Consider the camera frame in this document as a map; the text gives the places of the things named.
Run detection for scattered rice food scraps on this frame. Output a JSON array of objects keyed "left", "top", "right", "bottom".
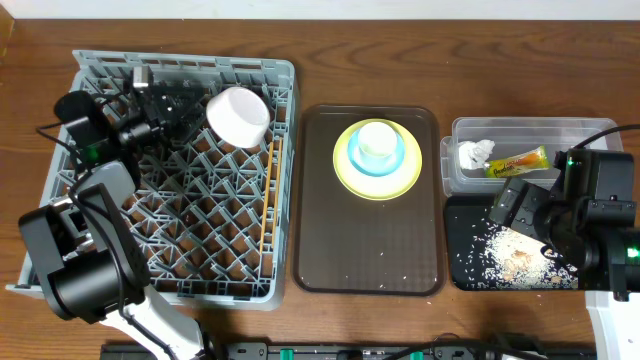
[{"left": 453, "top": 221, "right": 578, "bottom": 291}]

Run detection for yellow plastic plate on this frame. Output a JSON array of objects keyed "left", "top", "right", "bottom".
[{"left": 332, "top": 118, "right": 422, "bottom": 201}]

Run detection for light blue plastic bowl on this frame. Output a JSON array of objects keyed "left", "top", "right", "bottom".
[{"left": 347, "top": 129, "right": 405, "bottom": 177}]

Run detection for clear plastic bin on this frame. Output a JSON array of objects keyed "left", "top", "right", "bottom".
[{"left": 440, "top": 117, "right": 616, "bottom": 197}]

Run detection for pink bowl with food scraps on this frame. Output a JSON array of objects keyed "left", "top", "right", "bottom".
[{"left": 206, "top": 86, "right": 271, "bottom": 148}]

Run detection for brown serving tray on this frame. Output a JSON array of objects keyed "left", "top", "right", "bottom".
[{"left": 293, "top": 105, "right": 446, "bottom": 297}]

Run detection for black plastic tray bin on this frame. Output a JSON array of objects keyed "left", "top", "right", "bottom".
[{"left": 443, "top": 193, "right": 598, "bottom": 292}]

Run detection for white tissue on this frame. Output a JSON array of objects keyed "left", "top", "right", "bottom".
[{"left": 458, "top": 139, "right": 495, "bottom": 170}]

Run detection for grey plastic dish rack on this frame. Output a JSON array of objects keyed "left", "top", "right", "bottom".
[{"left": 4, "top": 49, "right": 300, "bottom": 312}]

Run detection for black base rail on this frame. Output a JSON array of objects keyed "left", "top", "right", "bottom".
[{"left": 99, "top": 341, "right": 596, "bottom": 360}]

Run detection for white plastic cup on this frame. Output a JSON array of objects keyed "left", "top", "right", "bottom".
[{"left": 357, "top": 121, "right": 398, "bottom": 158}]

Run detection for yellow orange snack wrapper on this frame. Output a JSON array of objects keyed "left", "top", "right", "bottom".
[{"left": 484, "top": 145, "right": 551, "bottom": 178}]

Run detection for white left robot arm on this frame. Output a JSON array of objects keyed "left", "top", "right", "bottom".
[{"left": 19, "top": 81, "right": 228, "bottom": 359}]

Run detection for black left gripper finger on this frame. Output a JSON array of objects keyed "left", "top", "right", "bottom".
[
  {"left": 159, "top": 80, "right": 219, "bottom": 105},
  {"left": 167, "top": 108, "right": 207, "bottom": 143}
]

